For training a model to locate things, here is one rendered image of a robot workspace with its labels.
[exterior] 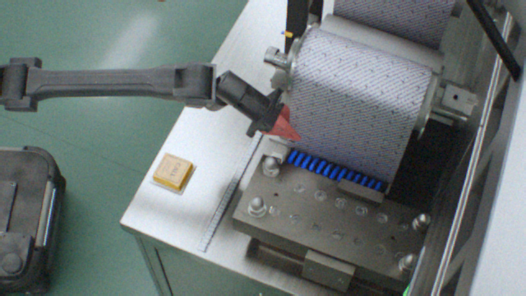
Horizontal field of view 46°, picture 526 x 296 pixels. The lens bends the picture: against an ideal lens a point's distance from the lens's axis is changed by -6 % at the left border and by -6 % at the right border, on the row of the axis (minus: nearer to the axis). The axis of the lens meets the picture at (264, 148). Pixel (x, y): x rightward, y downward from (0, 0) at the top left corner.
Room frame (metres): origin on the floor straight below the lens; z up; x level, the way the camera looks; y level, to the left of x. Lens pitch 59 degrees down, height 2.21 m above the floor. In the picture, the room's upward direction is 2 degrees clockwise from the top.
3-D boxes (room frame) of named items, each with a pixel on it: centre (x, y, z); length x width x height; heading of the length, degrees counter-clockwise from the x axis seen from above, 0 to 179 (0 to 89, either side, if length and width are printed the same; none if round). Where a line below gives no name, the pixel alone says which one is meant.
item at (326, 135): (0.68, -0.16, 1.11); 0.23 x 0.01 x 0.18; 69
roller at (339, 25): (0.85, -0.23, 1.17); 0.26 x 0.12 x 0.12; 69
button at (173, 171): (0.72, 0.21, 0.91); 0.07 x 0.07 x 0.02; 69
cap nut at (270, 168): (0.66, -0.01, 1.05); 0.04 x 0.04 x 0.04
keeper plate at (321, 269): (0.46, -0.14, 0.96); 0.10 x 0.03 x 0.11; 69
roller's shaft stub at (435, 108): (0.68, -0.34, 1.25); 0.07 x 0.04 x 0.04; 69
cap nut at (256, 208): (0.57, 0.01, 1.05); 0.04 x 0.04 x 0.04
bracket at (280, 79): (0.83, -0.04, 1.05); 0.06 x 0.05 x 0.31; 69
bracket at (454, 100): (0.67, -0.35, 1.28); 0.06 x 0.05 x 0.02; 69
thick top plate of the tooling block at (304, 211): (0.55, -0.15, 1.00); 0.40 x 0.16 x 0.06; 69
